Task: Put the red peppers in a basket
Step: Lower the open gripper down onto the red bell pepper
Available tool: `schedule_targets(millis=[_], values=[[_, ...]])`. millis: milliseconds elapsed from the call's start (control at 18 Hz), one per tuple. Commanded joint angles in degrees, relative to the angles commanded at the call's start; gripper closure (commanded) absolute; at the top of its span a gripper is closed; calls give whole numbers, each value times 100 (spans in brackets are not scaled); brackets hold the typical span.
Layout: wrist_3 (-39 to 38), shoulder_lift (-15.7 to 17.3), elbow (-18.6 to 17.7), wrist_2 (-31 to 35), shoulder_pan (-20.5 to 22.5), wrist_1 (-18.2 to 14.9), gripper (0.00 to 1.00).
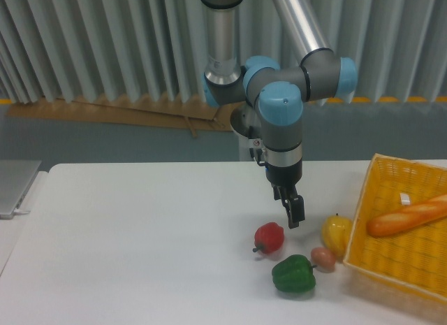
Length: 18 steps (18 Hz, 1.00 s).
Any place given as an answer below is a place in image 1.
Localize yellow woven basket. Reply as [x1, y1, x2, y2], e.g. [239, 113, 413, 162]
[343, 154, 446, 303]

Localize red bell pepper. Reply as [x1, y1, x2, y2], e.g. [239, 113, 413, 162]
[252, 222, 285, 254]

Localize brown cardboard sheet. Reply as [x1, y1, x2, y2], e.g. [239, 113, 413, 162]
[7, 92, 239, 137]

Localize small white tag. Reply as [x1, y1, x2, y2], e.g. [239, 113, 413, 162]
[400, 193, 411, 205]

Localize silver laptop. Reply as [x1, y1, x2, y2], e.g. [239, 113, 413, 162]
[1, 159, 41, 219]

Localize yellow bell pepper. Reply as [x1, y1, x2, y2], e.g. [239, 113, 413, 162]
[321, 214, 353, 259]

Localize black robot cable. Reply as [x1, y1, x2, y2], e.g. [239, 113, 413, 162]
[248, 125, 266, 166]

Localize green bell pepper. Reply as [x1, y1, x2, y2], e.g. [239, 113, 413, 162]
[271, 254, 316, 294]

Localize baguette bread loaf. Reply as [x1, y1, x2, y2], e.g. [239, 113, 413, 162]
[366, 194, 446, 237]

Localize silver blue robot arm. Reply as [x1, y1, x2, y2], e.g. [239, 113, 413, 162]
[200, 0, 358, 228]

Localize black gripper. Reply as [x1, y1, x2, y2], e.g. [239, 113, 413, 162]
[265, 160, 305, 229]

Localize brown potato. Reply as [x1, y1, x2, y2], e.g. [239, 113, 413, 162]
[311, 247, 337, 273]

